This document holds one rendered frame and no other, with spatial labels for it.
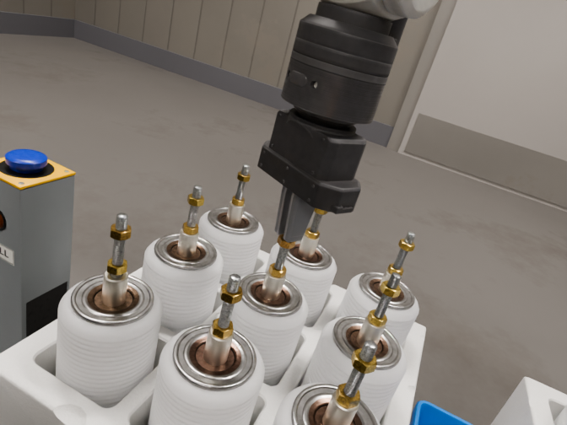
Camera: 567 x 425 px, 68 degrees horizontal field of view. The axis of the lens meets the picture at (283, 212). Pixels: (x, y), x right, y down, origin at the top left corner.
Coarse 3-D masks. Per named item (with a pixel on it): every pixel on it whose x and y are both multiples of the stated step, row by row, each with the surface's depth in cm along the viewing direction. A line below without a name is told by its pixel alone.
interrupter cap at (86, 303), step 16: (80, 288) 41; (96, 288) 41; (128, 288) 43; (144, 288) 43; (80, 304) 39; (96, 304) 40; (128, 304) 41; (144, 304) 41; (96, 320) 38; (112, 320) 38; (128, 320) 39
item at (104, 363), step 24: (72, 288) 41; (72, 312) 38; (72, 336) 38; (96, 336) 37; (120, 336) 38; (144, 336) 40; (72, 360) 39; (96, 360) 38; (120, 360) 39; (144, 360) 42; (72, 384) 40; (96, 384) 40; (120, 384) 41
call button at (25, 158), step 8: (8, 152) 46; (16, 152) 46; (24, 152) 47; (32, 152) 47; (8, 160) 44; (16, 160) 44; (24, 160) 45; (32, 160) 45; (40, 160) 46; (16, 168) 45; (24, 168) 45; (32, 168) 45; (40, 168) 46
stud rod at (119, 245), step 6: (120, 216) 37; (126, 216) 37; (120, 222) 37; (126, 222) 37; (120, 228) 37; (126, 228) 38; (114, 240) 38; (120, 240) 38; (114, 246) 38; (120, 246) 38; (114, 252) 38; (120, 252) 38; (114, 258) 39; (120, 258) 39; (114, 264) 39; (120, 264) 39; (114, 276) 39; (120, 276) 40
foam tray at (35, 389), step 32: (320, 320) 58; (32, 352) 42; (160, 352) 48; (416, 352) 57; (0, 384) 39; (32, 384) 39; (64, 384) 40; (288, 384) 46; (416, 384) 52; (0, 416) 41; (32, 416) 39; (64, 416) 37; (96, 416) 38; (128, 416) 38; (256, 416) 45; (384, 416) 47
